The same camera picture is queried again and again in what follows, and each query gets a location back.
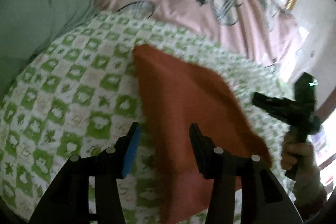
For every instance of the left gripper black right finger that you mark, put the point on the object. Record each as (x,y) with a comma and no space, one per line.
(213,161)

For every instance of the grey green pillow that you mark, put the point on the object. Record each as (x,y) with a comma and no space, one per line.
(28,26)

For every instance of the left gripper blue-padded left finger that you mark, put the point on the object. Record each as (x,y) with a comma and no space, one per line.
(122,155)

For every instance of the rust orange knit sweater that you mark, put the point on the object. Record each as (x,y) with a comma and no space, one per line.
(174,95)

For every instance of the green white patterned blanket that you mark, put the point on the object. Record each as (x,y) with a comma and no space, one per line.
(80,94)

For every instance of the person's right hand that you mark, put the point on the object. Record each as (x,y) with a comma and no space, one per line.
(301,155)

